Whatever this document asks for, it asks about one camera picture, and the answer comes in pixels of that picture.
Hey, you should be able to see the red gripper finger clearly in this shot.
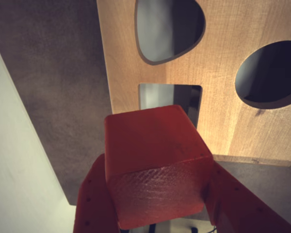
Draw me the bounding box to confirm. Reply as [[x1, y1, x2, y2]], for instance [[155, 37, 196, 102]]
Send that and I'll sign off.
[[72, 153, 122, 233], [203, 161, 291, 233]]

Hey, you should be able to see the wooden shape sorter box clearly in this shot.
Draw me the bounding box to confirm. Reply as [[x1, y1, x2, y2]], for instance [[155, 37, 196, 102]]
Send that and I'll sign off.
[[96, 0, 291, 168]]

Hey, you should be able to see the red cube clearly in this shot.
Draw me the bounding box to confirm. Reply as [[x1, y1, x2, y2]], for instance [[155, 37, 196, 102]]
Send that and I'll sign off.
[[103, 104, 214, 230]]

